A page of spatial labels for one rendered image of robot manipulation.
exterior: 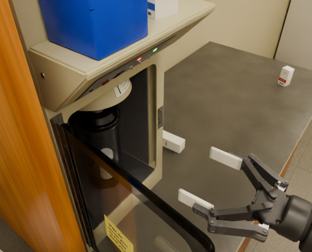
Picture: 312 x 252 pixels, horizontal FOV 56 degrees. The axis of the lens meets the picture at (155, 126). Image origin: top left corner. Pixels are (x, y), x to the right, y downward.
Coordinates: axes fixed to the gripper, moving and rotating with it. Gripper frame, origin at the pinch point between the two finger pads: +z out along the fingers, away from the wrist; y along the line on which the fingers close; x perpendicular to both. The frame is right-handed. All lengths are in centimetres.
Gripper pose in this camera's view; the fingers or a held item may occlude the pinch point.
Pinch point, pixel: (200, 173)
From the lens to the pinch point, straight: 60.6
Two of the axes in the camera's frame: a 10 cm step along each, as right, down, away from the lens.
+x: 0.1, 7.7, 6.4
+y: -5.6, 5.3, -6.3
